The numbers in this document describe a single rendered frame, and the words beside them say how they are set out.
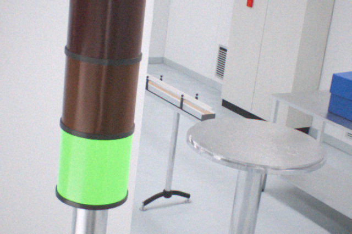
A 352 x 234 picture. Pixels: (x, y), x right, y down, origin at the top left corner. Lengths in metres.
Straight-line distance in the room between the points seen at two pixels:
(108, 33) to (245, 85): 7.63
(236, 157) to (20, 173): 2.27
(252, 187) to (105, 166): 4.13
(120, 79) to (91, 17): 0.04
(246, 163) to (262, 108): 3.73
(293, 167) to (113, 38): 3.80
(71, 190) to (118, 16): 0.12
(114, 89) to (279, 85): 7.16
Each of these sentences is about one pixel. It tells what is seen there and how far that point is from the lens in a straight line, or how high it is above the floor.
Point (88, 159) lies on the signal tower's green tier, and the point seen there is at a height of 2.23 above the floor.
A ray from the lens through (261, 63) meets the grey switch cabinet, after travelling 7.79.
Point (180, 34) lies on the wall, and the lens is 9.84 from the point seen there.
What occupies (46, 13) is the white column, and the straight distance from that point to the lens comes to 1.98.
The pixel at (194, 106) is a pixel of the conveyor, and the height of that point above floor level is 0.93.
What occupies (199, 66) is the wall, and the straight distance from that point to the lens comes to 9.47.
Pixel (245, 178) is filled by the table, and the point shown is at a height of 0.67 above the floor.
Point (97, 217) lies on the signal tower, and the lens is 0.48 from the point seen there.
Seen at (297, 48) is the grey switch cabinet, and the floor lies 1.02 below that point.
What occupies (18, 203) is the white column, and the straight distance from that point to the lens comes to 2.14.
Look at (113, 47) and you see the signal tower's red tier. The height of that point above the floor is 2.31.
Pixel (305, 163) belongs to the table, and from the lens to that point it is 4.27.
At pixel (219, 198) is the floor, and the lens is 5.85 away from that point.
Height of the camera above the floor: 2.40
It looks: 18 degrees down
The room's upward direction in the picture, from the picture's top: 7 degrees clockwise
